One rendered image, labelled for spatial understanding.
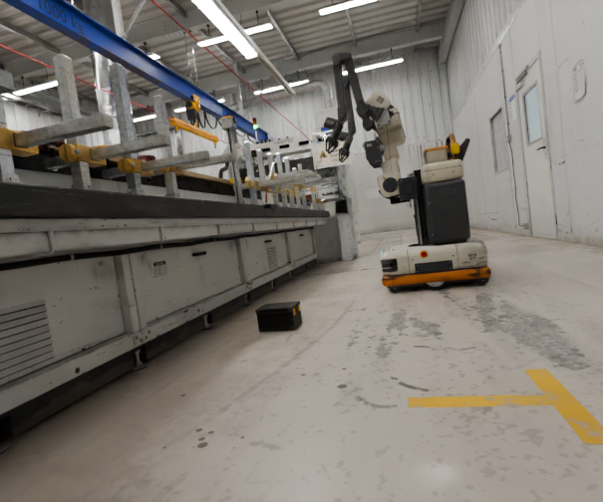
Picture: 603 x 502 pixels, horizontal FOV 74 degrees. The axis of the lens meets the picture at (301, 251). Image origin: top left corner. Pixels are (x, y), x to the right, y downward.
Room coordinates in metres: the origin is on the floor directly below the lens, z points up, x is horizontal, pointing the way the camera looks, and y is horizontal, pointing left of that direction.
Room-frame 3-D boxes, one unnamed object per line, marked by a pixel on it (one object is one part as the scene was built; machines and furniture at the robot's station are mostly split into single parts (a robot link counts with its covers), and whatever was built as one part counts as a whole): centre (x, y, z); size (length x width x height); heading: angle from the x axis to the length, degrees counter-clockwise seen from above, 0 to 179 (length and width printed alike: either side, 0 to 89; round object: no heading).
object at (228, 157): (1.73, 0.43, 0.83); 0.43 x 0.03 x 0.04; 76
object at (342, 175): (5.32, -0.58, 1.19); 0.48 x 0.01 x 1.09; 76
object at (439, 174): (2.80, -0.99, 0.59); 0.55 x 0.34 x 0.83; 165
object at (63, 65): (1.22, 0.63, 0.87); 0.04 x 0.04 x 0.48; 76
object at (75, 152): (1.24, 0.63, 0.81); 0.14 x 0.06 x 0.05; 166
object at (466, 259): (2.82, -0.91, 0.16); 0.67 x 0.64 x 0.25; 75
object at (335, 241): (5.85, 0.03, 0.95); 1.65 x 0.70 x 1.90; 76
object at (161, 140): (1.24, 0.56, 0.81); 0.43 x 0.03 x 0.04; 76
